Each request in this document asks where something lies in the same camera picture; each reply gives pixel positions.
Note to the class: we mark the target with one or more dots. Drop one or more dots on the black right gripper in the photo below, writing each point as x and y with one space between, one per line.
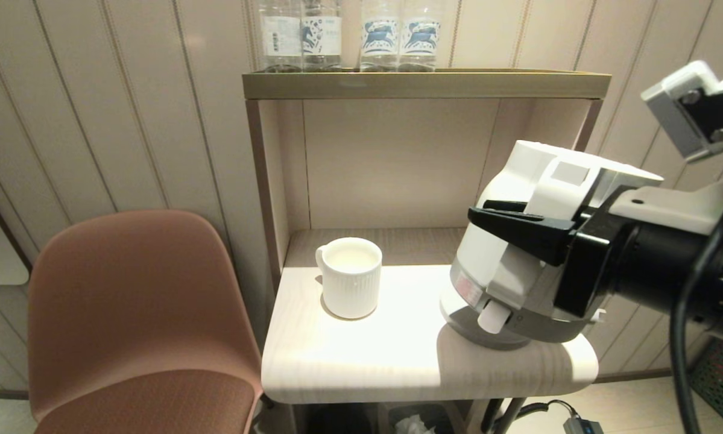
587 271

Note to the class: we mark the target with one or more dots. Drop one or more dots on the white electric kettle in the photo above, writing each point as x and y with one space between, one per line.
518 181

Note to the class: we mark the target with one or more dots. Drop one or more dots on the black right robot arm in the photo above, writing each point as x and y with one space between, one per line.
650 265

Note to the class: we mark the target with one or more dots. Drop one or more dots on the white round kettle base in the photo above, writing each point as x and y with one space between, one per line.
457 322

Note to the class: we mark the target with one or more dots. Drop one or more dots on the beige wooden shelf table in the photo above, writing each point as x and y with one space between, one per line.
397 355

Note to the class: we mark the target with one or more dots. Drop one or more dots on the white ribbed ceramic mug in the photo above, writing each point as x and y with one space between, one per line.
349 289

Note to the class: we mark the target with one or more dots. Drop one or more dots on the clear bottle blue deer label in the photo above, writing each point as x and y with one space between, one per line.
380 36
420 36

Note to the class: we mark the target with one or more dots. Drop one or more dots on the grey power adapter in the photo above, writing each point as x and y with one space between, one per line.
584 427

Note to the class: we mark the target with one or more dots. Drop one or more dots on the white crumpled tissue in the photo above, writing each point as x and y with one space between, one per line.
412 425

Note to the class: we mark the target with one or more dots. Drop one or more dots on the clear bottle blue dotted label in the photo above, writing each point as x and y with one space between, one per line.
322 36

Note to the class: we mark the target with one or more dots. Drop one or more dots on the clear bottle white text label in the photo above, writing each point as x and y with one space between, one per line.
280 36

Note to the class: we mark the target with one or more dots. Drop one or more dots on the pink plastic chair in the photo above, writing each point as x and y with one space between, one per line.
138 301

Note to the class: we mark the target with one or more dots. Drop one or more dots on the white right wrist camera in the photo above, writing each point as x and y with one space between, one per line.
675 114

